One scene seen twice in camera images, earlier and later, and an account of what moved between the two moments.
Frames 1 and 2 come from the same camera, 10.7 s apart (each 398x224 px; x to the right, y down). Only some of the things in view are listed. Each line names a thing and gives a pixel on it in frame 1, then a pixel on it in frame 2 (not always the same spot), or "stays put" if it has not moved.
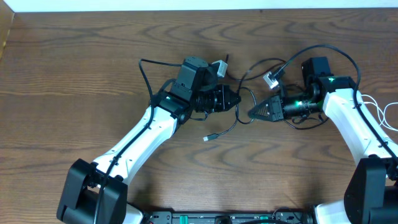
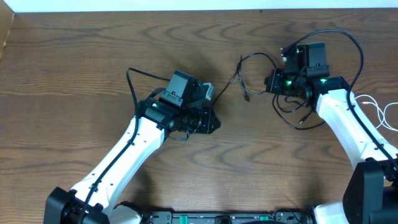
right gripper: x=277 y=108 to x=272 y=83
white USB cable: x=385 y=124 stays put
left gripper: x=220 y=98 to x=207 y=121
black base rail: x=278 y=217 stays put
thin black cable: x=209 y=137 to x=237 y=68
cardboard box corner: x=6 y=17 stays put
